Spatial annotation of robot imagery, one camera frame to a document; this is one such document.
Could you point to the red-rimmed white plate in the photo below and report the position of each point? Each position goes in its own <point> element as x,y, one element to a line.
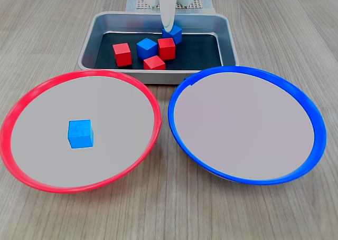
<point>39,145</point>

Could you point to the pale perforated base plate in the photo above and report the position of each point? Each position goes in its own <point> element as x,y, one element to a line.
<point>196,4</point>

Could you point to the pale translucent sheet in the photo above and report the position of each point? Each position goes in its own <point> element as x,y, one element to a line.
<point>130,2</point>

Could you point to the blue cube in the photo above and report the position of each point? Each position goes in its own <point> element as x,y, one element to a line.
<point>146,48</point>
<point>176,35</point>
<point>79,134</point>

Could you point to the steel tray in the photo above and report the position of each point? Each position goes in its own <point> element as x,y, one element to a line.
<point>118,21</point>

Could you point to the red cube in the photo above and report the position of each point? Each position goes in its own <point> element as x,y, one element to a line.
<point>154,63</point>
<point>167,50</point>
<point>122,55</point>

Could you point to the black tray mat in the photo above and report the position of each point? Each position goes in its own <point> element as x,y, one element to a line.
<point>195,52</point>

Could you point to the blue-rimmed white plate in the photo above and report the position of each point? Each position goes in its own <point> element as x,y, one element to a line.
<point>237,132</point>

